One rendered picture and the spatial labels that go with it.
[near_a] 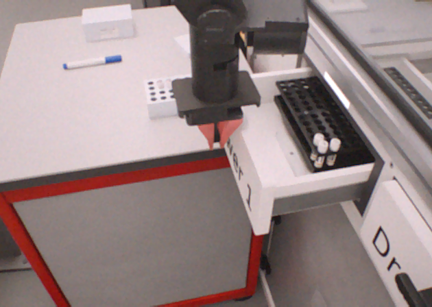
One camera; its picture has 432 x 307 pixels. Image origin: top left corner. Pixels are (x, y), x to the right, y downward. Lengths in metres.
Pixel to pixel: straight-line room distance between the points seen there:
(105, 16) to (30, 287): 0.95
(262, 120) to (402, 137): 0.28
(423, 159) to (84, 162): 0.55
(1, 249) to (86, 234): 0.72
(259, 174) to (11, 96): 0.65
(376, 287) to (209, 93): 0.38
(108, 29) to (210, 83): 0.67
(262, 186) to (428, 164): 0.18
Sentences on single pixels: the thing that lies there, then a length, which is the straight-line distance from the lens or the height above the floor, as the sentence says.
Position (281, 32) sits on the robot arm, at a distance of 0.45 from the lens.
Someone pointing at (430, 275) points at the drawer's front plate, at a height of 0.91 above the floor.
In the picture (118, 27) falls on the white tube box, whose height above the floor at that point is 0.79.
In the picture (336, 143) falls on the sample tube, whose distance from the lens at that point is 0.57.
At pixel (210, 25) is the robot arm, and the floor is 1.11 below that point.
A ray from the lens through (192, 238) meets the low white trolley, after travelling 1.00.
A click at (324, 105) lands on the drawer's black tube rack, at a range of 0.65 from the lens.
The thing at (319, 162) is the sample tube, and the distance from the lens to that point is 0.58.
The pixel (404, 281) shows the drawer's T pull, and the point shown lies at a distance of 0.46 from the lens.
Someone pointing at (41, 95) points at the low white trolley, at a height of 0.76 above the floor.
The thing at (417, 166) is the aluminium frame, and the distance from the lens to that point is 0.48.
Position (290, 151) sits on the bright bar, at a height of 0.85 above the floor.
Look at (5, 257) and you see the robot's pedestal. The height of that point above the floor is 0.02.
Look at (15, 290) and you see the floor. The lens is 1.59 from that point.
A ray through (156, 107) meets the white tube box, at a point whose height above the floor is 0.79.
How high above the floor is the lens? 1.29
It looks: 45 degrees down
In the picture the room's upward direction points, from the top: straight up
